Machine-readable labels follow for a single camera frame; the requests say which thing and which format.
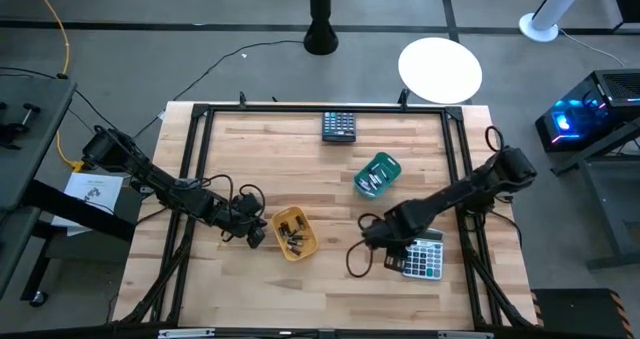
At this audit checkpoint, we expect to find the black pole stand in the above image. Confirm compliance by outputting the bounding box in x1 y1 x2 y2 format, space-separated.
302 0 340 57

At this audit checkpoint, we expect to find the black floor cable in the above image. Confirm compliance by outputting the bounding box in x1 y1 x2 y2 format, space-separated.
133 39 305 141

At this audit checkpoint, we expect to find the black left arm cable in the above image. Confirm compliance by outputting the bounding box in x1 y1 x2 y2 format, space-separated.
199 173 267 216

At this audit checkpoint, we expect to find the silver calculator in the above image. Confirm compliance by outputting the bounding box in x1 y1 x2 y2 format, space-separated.
402 227 446 282

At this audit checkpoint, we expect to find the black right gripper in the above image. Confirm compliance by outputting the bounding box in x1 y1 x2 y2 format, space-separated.
360 211 419 274

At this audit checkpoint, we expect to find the green plastic bin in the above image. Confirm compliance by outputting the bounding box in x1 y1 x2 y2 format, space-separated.
353 151 403 201

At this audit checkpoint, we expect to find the white paper sheet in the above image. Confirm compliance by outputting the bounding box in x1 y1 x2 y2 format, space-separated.
50 171 125 229

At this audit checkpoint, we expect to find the white tower fan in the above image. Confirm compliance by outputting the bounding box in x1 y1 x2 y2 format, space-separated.
518 0 594 44

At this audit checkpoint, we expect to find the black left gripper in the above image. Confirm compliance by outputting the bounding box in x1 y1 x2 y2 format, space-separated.
222 193 269 250

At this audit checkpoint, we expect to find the black aluminium table frame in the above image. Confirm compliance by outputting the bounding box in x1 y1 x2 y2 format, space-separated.
112 89 539 330

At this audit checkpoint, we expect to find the black tray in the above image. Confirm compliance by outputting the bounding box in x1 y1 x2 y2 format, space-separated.
321 110 358 144

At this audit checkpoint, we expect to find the grey side table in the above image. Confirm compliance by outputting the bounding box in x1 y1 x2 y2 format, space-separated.
0 73 78 301

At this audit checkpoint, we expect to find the yellow plastic bin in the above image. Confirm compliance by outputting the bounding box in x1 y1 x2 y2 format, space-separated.
270 205 320 262

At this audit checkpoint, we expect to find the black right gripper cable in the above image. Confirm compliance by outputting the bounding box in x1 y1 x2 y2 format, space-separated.
345 212 382 279

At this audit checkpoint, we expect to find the yellow cable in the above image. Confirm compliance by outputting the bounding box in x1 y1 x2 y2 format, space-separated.
27 0 87 173

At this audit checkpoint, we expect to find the black hazard-striped mat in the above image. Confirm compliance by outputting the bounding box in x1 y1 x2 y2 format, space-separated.
530 288 640 339

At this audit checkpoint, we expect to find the black computer with lights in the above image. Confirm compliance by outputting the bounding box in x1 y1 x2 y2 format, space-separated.
534 68 640 154

